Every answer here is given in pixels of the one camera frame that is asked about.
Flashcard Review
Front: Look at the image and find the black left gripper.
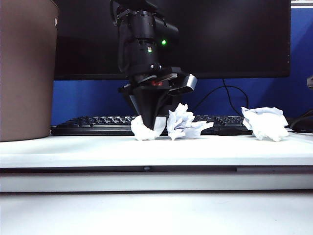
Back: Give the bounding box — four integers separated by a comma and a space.
118, 66, 187, 130

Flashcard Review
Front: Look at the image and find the white paper ball with print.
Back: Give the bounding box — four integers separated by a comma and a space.
166, 102, 215, 141

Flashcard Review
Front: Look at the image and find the large white paper ball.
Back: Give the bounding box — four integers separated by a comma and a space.
241, 106, 290, 142

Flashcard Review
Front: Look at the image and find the brown trash bin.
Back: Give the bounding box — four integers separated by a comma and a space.
0, 0, 60, 142

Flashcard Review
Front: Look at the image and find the black computer keyboard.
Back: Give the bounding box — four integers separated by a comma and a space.
50, 115, 254, 137

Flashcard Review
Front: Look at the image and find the black computer mouse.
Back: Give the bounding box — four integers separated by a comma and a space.
290, 119, 313, 134

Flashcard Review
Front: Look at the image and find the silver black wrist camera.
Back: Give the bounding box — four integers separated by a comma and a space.
168, 74, 198, 97

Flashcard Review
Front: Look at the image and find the thin black looping cable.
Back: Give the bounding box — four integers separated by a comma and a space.
193, 78, 249, 117

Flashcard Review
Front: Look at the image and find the thick black power cable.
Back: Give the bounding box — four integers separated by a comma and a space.
291, 109, 313, 128

